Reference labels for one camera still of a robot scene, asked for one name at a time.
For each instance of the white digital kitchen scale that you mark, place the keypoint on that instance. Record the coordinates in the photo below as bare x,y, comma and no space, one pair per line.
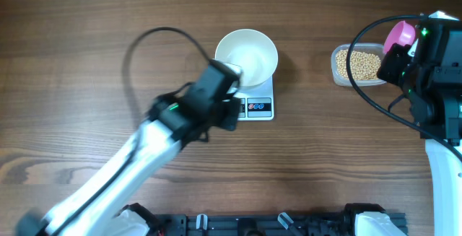
257,103

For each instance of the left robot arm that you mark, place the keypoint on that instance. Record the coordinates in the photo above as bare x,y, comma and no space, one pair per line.
172,122

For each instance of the pink plastic measuring scoop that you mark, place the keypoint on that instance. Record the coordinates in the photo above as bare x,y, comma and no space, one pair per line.
402,34

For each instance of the yellow soybeans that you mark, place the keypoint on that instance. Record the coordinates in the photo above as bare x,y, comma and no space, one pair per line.
364,66

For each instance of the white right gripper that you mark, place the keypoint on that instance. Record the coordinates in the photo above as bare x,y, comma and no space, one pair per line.
396,54

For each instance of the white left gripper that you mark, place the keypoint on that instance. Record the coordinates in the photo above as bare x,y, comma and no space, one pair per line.
230,122

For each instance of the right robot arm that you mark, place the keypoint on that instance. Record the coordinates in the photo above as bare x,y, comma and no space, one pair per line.
437,117

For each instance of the white bowl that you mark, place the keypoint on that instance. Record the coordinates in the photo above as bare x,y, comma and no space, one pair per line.
252,51

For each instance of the clear plastic container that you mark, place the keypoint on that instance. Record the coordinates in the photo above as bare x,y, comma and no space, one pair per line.
373,48

